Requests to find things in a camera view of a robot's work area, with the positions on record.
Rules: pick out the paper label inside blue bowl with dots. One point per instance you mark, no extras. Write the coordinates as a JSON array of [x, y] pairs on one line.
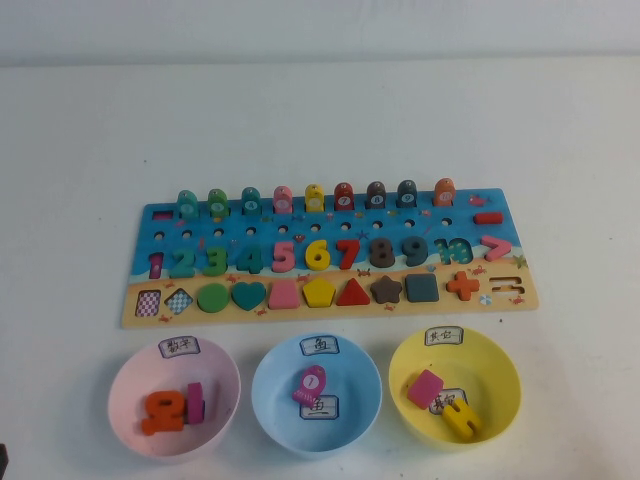
[[322, 409]]

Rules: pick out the red wooden triangle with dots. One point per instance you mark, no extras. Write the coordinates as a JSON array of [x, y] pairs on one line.
[[353, 296]]

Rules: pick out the paper label on pink bowl rim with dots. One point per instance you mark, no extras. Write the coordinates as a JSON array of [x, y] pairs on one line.
[[180, 347]]

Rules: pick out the red wooden fish seven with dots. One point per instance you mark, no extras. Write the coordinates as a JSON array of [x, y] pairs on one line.
[[344, 191]]

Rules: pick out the teal wooden number two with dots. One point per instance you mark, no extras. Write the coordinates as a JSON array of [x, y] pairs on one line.
[[181, 272]]

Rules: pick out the teal wooden heart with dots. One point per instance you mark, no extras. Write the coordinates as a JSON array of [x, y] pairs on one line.
[[248, 295]]

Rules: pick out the yellow wooden equals sign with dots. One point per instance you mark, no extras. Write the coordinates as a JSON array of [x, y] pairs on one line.
[[457, 422]]

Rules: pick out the brown wooden fish eight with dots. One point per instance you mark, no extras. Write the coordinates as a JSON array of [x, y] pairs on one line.
[[376, 190]]

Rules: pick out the teal wooden fish four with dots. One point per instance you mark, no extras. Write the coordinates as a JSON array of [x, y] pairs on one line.
[[250, 196]]

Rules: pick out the red wooden number seven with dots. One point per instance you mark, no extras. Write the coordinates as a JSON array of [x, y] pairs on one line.
[[349, 255]]

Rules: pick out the yellow wooden pentagon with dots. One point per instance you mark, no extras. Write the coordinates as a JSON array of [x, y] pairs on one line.
[[318, 294]]

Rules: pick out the grey wooden number nine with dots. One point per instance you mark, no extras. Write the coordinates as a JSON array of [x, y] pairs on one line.
[[420, 255]]

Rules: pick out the pink wooden rhombus block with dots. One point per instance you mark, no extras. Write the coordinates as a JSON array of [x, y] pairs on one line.
[[425, 390]]

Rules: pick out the paper label on yellow bowl rim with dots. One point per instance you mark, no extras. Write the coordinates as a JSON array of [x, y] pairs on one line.
[[444, 336]]

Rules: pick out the pink wooden trapezoid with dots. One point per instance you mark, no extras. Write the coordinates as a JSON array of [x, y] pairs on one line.
[[284, 296]]

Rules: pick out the pink wooden number five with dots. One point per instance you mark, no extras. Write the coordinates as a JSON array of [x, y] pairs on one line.
[[283, 257]]

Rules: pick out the ocean print wooden puzzle board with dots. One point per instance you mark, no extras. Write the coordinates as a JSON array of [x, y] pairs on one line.
[[320, 227]]

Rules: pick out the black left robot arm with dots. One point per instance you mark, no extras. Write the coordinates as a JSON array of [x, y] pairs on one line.
[[2, 465]]

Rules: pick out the red wooden minus sign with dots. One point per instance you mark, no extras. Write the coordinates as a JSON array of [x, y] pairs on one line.
[[488, 218]]

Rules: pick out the pink wooden fish five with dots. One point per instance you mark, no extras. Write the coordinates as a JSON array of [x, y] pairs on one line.
[[282, 195]]

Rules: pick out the brown wooden number eight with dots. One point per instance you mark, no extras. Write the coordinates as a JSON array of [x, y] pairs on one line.
[[382, 260]]

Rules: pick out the grey wooden fish nine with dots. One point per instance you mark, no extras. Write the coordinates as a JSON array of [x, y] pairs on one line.
[[407, 189]]

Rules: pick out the orange wooden fish ten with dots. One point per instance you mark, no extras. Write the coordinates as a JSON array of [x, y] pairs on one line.
[[444, 187]]

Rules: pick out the magenta wooden number one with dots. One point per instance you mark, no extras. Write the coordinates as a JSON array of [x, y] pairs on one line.
[[195, 402]]

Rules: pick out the brown wooden star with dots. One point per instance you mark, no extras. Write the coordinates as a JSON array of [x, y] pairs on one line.
[[386, 290]]

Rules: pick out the orange wooden number ten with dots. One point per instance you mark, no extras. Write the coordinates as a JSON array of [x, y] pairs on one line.
[[162, 415]]

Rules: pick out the green wooden number three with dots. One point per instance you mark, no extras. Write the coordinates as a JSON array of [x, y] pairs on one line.
[[216, 261]]

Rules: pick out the teal wooden number four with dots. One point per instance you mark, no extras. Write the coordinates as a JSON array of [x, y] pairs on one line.
[[252, 262]]

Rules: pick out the teal wooden fish two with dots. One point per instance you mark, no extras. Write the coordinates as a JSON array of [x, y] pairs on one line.
[[187, 200]]

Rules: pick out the yellow wooden fish six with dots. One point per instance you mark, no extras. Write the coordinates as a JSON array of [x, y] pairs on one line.
[[314, 192]]

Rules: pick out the green wooden circle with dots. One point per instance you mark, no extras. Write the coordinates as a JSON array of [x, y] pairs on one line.
[[213, 297]]

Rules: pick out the orange wooden plus sign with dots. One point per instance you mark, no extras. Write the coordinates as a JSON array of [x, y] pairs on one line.
[[463, 286]]

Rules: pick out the green wooden fish three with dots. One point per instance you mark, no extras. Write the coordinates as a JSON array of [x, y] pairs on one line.
[[218, 198]]

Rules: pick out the pink wooden greater-than sign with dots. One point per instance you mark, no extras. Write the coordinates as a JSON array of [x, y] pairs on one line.
[[502, 248]]

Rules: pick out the yellow wooden number six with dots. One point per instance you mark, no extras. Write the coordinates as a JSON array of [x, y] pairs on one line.
[[312, 260]]

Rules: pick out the paper label inside yellow bowl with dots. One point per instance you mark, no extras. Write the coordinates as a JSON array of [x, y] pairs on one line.
[[452, 397]]

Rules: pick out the paper label on blue bowl rim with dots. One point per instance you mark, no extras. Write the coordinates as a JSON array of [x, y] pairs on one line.
[[320, 345]]

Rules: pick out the pink plastic bowl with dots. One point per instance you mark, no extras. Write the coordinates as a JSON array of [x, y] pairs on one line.
[[145, 370]]

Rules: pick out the yellow plastic bowl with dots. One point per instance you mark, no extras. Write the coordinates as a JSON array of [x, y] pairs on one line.
[[490, 370]]

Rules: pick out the blue plastic bowl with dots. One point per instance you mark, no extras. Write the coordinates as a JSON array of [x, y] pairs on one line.
[[280, 380]]

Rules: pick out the magenta wooden fish one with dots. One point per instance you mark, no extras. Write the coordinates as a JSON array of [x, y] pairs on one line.
[[310, 385]]

